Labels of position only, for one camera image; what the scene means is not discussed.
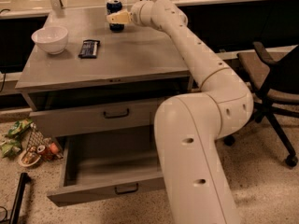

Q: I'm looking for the blue pepsi can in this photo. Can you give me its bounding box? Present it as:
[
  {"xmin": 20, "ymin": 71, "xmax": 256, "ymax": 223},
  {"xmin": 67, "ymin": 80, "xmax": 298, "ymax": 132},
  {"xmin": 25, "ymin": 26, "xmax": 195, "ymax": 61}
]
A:
[{"xmin": 107, "ymin": 0, "xmax": 124, "ymax": 32}]

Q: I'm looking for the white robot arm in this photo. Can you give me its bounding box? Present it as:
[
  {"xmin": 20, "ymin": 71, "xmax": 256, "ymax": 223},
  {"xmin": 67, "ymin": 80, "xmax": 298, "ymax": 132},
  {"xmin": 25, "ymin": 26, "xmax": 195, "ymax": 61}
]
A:
[{"xmin": 107, "ymin": 0, "xmax": 253, "ymax": 224}]

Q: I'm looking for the grey drawer cabinet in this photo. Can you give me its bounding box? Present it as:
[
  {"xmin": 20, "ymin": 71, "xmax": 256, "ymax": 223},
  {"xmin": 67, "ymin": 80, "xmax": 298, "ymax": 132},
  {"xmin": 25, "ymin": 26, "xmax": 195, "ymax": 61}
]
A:
[{"xmin": 14, "ymin": 3, "xmax": 194, "ymax": 138}]

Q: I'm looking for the grey middle drawer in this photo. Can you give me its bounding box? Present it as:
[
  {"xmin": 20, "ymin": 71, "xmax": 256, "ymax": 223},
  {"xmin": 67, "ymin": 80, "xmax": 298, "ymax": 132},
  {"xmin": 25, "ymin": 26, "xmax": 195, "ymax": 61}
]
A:
[{"xmin": 30, "ymin": 98, "xmax": 164, "ymax": 137}]

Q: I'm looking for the grey open bottom drawer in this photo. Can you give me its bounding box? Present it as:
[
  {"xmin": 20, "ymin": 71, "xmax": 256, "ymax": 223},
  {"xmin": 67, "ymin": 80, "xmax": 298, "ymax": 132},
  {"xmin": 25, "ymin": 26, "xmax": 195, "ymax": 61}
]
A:
[{"xmin": 48, "ymin": 125, "xmax": 164, "ymax": 206}]

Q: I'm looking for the red soda can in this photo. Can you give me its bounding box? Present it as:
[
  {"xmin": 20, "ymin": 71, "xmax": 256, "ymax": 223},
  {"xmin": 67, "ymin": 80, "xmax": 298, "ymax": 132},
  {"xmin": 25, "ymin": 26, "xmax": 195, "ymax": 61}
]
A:
[{"xmin": 37, "ymin": 145, "xmax": 53, "ymax": 161}]

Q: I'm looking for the white bowl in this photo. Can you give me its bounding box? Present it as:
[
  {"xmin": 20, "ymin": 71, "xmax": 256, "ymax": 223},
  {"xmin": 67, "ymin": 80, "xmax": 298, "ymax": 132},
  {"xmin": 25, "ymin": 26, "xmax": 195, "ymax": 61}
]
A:
[{"xmin": 31, "ymin": 26, "xmax": 68, "ymax": 54}]

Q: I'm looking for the orange fruit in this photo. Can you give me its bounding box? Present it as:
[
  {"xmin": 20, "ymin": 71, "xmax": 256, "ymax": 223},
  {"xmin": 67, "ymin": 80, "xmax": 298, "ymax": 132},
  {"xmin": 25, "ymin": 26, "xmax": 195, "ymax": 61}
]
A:
[{"xmin": 49, "ymin": 143, "xmax": 60, "ymax": 154}]

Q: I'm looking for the green chip bag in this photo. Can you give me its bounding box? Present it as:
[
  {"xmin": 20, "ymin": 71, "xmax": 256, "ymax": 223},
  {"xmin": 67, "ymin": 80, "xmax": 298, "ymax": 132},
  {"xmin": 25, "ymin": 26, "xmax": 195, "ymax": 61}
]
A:
[
  {"xmin": 7, "ymin": 119, "xmax": 33, "ymax": 138},
  {"xmin": 0, "ymin": 139, "xmax": 21, "ymax": 158}
]

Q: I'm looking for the black office chair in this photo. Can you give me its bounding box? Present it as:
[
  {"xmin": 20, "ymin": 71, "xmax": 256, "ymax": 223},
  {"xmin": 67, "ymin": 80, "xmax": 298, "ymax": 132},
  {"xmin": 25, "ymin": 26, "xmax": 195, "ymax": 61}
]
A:
[{"xmin": 237, "ymin": 42, "xmax": 299, "ymax": 167}]

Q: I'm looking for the small white dish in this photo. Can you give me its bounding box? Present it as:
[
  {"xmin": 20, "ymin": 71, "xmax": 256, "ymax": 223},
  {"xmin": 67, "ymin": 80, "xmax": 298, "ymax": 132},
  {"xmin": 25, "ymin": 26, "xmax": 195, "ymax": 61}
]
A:
[{"xmin": 18, "ymin": 150, "xmax": 41, "ymax": 168}]

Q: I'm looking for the black metal stand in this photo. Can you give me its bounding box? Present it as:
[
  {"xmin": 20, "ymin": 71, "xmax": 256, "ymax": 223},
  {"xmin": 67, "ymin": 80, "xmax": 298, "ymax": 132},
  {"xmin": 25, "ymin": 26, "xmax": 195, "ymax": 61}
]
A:
[{"xmin": 8, "ymin": 173, "xmax": 31, "ymax": 224}]

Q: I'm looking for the wire mesh basket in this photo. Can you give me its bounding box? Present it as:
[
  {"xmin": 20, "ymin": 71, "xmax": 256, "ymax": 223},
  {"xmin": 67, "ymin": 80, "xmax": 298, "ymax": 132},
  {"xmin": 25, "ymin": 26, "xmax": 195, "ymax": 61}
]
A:
[{"xmin": 27, "ymin": 130, "xmax": 63, "ymax": 161}]

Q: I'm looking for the black cable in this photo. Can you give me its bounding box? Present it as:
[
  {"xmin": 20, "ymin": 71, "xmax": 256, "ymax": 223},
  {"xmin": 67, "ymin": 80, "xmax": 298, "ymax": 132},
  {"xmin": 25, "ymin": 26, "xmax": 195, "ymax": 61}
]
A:
[{"xmin": 0, "ymin": 205, "xmax": 9, "ymax": 224}]

